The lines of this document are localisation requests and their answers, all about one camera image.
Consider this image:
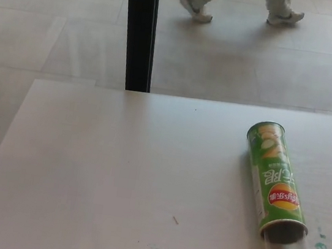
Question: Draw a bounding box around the green chips can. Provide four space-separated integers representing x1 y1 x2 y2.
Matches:
232 118 323 248

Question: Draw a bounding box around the black window frame post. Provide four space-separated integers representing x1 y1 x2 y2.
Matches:
113 0 164 94

